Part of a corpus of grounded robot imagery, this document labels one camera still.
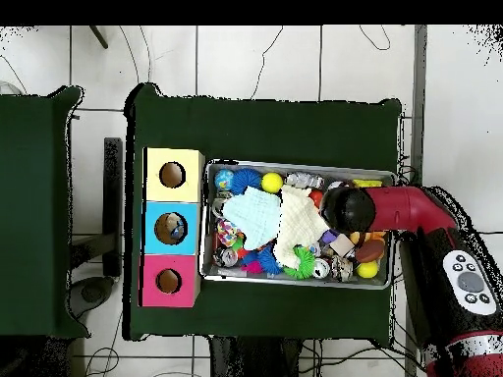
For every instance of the mint green cloth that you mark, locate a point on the mint green cloth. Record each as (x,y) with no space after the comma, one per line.
(253,216)

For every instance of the pale yellow cloth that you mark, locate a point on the pale yellow cloth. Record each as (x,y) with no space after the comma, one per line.
(302,224)

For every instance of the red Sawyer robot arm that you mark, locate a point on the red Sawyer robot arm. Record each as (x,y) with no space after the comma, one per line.
(440,236)

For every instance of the clear mesh bin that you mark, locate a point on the clear mesh bin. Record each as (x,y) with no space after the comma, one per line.
(236,277)

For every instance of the wooden box with three holes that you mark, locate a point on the wooden box with three holes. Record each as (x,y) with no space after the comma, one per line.
(153,236)

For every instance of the blue spiky ball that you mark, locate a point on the blue spiky ball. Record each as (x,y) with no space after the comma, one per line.
(246,181)

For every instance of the multicoloured toy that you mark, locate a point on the multicoloured toy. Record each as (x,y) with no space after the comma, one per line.
(228,232)

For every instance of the blue globe ball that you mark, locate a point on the blue globe ball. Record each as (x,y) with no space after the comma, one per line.
(224,179)

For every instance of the silver and black can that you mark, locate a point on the silver and black can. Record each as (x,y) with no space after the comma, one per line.
(228,257)

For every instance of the blue fuzzy toy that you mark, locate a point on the blue fuzzy toy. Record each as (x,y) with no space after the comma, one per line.
(269,261)

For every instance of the pink fuzzy toy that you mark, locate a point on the pink fuzzy toy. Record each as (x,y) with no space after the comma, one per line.
(251,265)

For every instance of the silver robot toy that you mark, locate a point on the silver robot toy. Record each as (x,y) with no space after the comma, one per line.
(305,180)

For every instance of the small red ball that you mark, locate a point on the small red ball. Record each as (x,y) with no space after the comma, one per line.
(316,198)

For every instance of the green fuzzy toy with eyes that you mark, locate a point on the green fuzzy toy with eyes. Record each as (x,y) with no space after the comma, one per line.
(302,265)

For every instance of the purple block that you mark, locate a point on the purple block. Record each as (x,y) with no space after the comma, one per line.
(328,236)

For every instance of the tan wooden cube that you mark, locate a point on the tan wooden cube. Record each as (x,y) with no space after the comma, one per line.
(342,245)

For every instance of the crushed silver can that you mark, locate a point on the crushed silver can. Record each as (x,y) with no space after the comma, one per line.
(343,269)

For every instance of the brown toy football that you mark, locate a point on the brown toy football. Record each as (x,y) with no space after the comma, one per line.
(369,250)

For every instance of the orange spiky toy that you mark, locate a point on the orange spiky toy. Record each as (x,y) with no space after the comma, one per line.
(379,236)

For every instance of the small yellow ball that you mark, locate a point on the small yellow ball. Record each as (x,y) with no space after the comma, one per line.
(367,269)

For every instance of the dark green side table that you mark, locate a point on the dark green side table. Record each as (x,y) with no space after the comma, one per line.
(31,212)

